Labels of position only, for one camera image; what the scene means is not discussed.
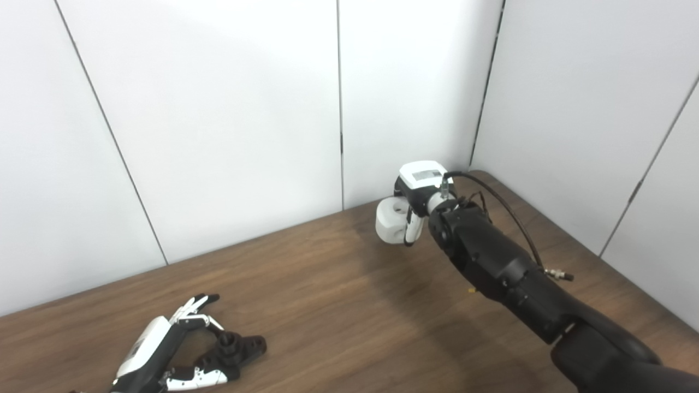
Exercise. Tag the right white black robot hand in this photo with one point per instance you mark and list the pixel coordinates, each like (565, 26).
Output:
(420, 183)

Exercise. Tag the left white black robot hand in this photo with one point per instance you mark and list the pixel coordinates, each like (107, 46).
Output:
(150, 349)

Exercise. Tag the round white holed piece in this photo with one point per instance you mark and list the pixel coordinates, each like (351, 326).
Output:
(390, 224)

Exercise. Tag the black flanged holder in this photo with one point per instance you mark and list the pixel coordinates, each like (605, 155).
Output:
(248, 349)

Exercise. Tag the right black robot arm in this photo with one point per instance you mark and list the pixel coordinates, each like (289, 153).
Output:
(502, 267)

